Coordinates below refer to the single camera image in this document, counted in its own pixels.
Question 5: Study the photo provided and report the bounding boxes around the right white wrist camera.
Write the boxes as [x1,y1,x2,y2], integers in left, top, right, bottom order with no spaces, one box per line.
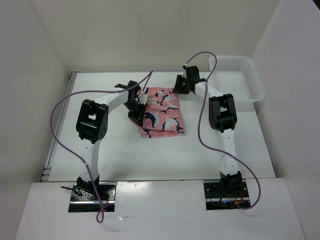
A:
[182,63,189,79]

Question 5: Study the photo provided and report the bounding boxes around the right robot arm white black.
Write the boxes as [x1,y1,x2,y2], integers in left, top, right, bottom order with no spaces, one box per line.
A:
[173,65,243,197]

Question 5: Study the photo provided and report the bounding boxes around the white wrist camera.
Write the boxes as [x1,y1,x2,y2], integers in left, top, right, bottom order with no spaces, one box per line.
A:
[182,63,189,79]
[138,93,152,104]

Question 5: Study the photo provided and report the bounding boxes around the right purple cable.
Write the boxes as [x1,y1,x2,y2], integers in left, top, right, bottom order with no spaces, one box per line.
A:
[182,51,262,209]

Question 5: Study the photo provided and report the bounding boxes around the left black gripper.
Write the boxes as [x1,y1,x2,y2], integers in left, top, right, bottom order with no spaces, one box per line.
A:
[122,100,146,127]

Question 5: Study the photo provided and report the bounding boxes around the purple cable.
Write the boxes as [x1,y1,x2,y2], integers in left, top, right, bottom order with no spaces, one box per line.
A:
[182,51,262,209]
[50,70,154,223]

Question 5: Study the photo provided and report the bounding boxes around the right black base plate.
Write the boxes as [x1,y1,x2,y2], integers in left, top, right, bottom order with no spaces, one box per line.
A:
[203,180,249,202]

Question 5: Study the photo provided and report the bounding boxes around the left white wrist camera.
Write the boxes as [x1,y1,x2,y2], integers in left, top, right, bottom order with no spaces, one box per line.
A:
[138,93,152,104]

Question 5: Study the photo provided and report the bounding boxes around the pink shark print shorts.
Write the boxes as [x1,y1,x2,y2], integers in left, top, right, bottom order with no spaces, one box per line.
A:
[139,87,185,139]

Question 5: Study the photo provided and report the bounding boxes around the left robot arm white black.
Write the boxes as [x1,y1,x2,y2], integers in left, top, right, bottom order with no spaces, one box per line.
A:
[76,80,147,200]

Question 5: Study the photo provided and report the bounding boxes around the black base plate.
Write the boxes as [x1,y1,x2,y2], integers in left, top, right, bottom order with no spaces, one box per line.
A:
[69,182,117,205]
[203,180,249,202]

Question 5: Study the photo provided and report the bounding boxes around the aluminium table edge rail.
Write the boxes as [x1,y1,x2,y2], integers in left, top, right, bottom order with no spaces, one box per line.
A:
[40,71,79,182]

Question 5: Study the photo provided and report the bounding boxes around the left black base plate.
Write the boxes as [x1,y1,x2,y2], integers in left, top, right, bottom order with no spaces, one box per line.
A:
[69,182,117,205]

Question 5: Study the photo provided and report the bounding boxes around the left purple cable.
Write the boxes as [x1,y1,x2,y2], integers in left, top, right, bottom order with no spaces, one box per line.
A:
[50,70,154,223]

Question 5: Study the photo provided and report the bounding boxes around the white plastic basket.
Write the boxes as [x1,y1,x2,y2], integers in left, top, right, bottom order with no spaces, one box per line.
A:
[209,55,264,112]

